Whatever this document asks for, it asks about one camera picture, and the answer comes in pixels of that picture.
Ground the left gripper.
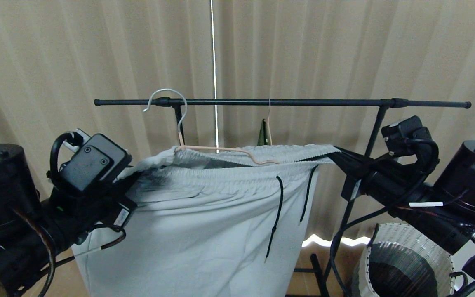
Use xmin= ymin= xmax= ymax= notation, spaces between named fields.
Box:
xmin=42 ymin=173 xmax=139 ymax=252

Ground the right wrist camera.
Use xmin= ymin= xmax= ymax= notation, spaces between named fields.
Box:
xmin=381 ymin=115 xmax=434 ymax=157

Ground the black clothes rack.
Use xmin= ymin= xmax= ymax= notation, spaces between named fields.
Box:
xmin=94 ymin=98 xmax=472 ymax=297

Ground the beige curtain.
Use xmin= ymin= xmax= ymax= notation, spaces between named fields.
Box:
xmin=0 ymin=0 xmax=475 ymax=248

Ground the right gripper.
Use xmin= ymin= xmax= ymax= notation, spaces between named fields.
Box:
xmin=340 ymin=170 xmax=433 ymax=216

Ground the white laundry basket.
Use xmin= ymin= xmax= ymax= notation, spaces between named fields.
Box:
xmin=351 ymin=223 xmax=469 ymax=297

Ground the pink clothes hanger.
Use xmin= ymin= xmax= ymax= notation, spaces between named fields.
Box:
xmin=266 ymin=99 xmax=273 ymax=146
xmin=143 ymin=88 xmax=281 ymax=166

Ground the green long-sleeved shirt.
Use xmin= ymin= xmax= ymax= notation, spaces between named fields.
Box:
xmin=257 ymin=119 xmax=272 ymax=146

